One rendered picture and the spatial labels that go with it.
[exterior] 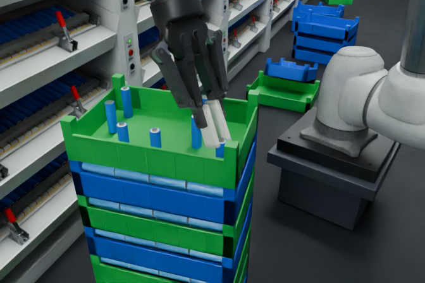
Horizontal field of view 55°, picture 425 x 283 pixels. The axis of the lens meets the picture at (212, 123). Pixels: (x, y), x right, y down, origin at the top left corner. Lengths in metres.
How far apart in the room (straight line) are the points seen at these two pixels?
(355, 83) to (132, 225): 0.68
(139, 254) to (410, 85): 0.70
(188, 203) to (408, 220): 0.87
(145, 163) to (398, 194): 1.02
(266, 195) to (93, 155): 0.79
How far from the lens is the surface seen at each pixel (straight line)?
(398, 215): 1.43
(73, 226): 1.26
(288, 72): 1.94
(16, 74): 0.94
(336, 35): 2.34
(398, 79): 1.05
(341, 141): 1.22
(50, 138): 1.05
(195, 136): 0.72
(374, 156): 1.23
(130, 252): 0.85
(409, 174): 1.62
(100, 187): 0.76
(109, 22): 1.15
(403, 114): 1.06
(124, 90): 0.82
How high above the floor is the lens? 0.90
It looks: 31 degrees down
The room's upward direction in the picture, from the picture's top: straight up
